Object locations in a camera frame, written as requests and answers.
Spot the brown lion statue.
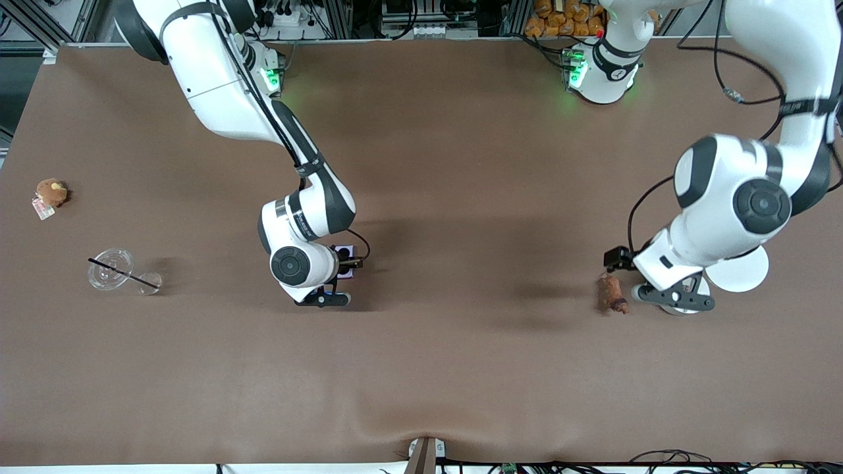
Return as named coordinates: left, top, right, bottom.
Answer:
left=597, top=273, right=630, bottom=316

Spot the white desk lamp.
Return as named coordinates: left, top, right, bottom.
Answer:
left=657, top=245, right=770, bottom=317

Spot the brown table cover mat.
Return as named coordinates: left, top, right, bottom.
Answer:
left=0, top=36, right=843, bottom=467

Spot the black drinking straw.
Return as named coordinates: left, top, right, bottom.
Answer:
left=88, top=258, right=161, bottom=289

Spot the clear plastic cup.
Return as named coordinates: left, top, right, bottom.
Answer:
left=88, top=248, right=163, bottom=296

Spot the bag of orange plush toys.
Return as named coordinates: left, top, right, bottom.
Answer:
left=525, top=0, right=608, bottom=38

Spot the white power strip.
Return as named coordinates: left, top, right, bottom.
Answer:
left=263, top=7, right=321, bottom=28

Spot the brown plush toy with tag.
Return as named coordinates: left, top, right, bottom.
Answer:
left=32, top=178, right=69, bottom=221

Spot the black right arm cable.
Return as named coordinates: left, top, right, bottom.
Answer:
left=211, top=13, right=371, bottom=261

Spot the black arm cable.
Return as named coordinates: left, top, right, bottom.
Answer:
left=211, top=13, right=371, bottom=261
left=628, top=0, right=843, bottom=254

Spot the bundle of black cables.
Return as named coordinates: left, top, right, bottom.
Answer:
left=553, top=450, right=843, bottom=474

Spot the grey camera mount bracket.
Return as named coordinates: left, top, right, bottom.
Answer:
left=405, top=436, right=447, bottom=474

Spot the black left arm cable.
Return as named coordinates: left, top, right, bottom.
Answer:
left=628, top=0, right=843, bottom=254

